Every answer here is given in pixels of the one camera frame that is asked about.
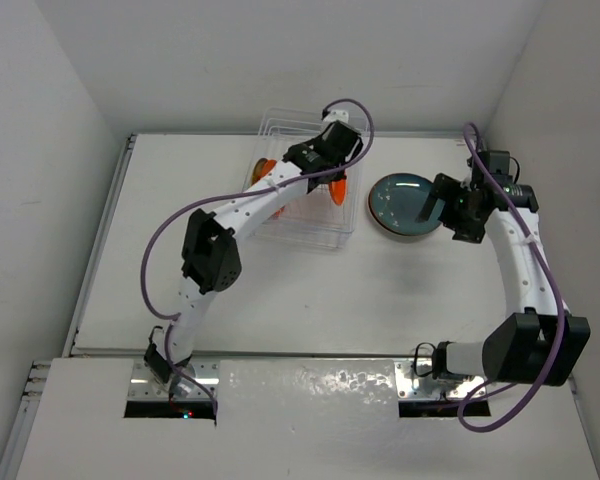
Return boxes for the white wire dish rack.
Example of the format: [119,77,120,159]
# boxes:
[239,105,371,251]

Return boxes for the red teal floral plate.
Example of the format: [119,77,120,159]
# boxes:
[365,199,438,244]

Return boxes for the dark teal plate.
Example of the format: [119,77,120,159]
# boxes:
[367,173,441,235]

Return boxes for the orange plate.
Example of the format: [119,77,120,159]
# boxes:
[328,176,347,206]
[261,159,285,219]

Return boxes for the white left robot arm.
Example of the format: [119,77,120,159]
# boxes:
[140,105,375,384]

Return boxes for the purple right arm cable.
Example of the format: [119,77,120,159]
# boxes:
[457,122,567,432]

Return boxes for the yellow brown plate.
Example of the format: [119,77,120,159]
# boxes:
[251,158,268,185]

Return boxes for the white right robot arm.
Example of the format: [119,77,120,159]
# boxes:
[416,150,591,387]

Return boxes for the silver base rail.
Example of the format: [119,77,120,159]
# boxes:
[124,353,488,418]

